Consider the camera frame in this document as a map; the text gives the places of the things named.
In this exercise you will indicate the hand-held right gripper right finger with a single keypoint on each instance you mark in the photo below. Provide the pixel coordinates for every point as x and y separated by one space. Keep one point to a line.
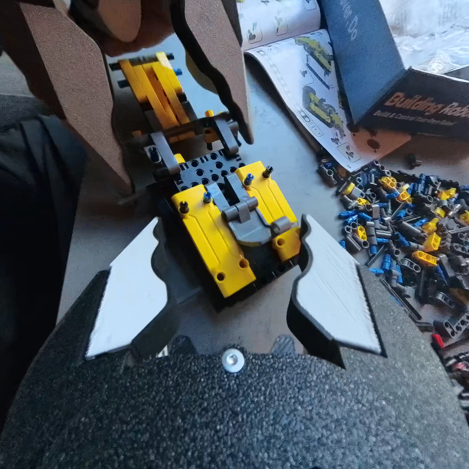
337 293

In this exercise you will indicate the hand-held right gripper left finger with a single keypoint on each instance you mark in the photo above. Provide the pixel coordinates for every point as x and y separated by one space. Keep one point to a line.
124 300

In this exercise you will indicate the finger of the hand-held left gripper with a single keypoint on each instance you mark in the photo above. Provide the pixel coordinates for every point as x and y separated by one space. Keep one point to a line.
73 73
216 36

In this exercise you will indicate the white instruction booklet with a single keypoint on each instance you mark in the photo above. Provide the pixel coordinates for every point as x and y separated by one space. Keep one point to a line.
285 73

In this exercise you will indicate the yellow black building-block vehicle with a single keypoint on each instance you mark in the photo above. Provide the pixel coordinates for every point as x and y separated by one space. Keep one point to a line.
209 227

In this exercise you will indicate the person's left hand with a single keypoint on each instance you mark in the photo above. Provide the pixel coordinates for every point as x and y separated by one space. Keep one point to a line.
121 18

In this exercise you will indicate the pile of building-block parts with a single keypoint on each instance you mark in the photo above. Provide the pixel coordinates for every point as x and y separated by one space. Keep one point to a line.
421 238

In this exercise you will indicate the person's dark clothing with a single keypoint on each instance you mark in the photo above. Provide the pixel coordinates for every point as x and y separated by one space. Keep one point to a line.
29 220

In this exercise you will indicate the small dark connector piece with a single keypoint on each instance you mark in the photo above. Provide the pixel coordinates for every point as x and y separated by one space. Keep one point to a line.
413 160

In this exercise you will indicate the blue cardboard box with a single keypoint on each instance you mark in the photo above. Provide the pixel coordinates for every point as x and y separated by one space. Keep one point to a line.
366 66

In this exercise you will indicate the clear plastic bag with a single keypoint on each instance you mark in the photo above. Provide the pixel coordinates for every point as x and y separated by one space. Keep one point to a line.
432 33

